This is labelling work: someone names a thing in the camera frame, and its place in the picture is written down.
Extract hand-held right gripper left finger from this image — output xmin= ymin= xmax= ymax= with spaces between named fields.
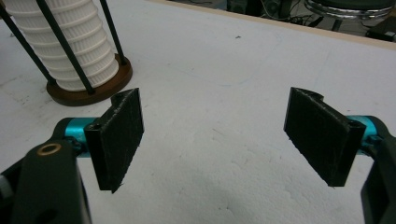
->
xmin=64 ymin=87 xmax=145 ymax=194

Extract stack of white pleated lids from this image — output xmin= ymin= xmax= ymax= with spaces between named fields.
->
xmin=2 ymin=0 xmax=120 ymax=92

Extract chrome stool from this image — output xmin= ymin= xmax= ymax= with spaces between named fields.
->
xmin=304 ymin=0 xmax=396 ymax=33

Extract black cables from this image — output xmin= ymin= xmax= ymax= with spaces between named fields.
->
xmin=260 ymin=0 xmax=325 ymax=28

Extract black box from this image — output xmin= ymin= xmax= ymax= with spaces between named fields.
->
xmin=365 ymin=17 xmax=396 ymax=43

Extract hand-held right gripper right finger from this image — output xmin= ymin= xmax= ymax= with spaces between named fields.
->
xmin=283 ymin=87 xmax=387 ymax=188

